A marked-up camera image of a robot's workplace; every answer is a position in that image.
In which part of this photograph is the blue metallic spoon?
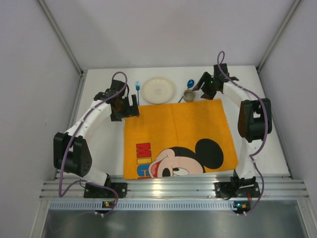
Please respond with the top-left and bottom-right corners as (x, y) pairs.
(178, 79), (195, 103)

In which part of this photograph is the small brown cup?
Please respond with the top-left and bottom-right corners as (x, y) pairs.
(183, 89), (196, 102)

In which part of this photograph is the blue metallic fork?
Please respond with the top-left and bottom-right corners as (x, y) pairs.
(135, 81), (140, 105)

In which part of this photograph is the cream round plate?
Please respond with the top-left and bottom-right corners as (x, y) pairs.
(141, 77), (176, 104)

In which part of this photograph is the orange Mickey Mouse placemat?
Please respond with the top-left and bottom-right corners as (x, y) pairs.
(123, 99), (238, 179)

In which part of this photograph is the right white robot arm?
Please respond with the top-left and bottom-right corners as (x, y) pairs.
(193, 63), (272, 180)

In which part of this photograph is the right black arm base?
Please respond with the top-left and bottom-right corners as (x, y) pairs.
(214, 175), (260, 200)

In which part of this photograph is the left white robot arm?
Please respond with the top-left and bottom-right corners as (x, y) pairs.
(53, 79), (140, 186)

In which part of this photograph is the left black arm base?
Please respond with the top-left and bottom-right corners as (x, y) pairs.
(83, 178), (127, 198)

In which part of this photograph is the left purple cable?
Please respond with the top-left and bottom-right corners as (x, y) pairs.
(58, 71), (129, 219)

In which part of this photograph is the purple cable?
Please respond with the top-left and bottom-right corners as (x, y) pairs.
(58, 71), (129, 219)
(217, 51), (270, 215)

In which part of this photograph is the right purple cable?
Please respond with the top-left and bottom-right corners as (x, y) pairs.
(217, 51), (270, 215)

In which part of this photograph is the left aluminium frame post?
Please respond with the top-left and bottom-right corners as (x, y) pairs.
(37, 0), (85, 76)

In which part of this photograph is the aluminium frame post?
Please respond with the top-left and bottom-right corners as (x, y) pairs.
(37, 0), (85, 76)
(256, 0), (303, 73)

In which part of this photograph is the slotted grey cable duct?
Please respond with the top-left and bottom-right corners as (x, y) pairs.
(48, 200), (252, 211)

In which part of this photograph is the right aluminium frame post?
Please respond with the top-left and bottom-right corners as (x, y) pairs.
(256, 0), (303, 73)

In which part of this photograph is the aluminium mounting rail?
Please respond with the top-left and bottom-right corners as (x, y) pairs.
(39, 175), (310, 199)

